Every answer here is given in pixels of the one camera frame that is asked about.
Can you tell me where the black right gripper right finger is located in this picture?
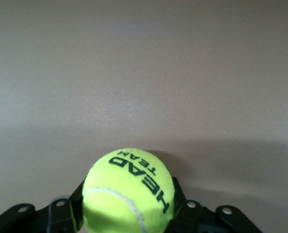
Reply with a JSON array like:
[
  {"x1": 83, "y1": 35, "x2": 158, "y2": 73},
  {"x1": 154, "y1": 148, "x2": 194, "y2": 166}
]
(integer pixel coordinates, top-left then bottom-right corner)
[{"x1": 168, "y1": 176, "x2": 263, "y2": 233}]

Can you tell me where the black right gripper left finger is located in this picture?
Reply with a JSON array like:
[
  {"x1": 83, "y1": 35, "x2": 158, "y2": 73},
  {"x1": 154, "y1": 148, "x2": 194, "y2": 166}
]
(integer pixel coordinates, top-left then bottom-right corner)
[{"x1": 0, "y1": 180, "x2": 86, "y2": 233}]

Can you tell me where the yellow tennis ball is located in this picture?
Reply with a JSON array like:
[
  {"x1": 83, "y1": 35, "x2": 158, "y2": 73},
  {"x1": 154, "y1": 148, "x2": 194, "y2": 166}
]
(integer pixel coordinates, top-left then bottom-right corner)
[{"x1": 82, "y1": 148, "x2": 177, "y2": 233}]

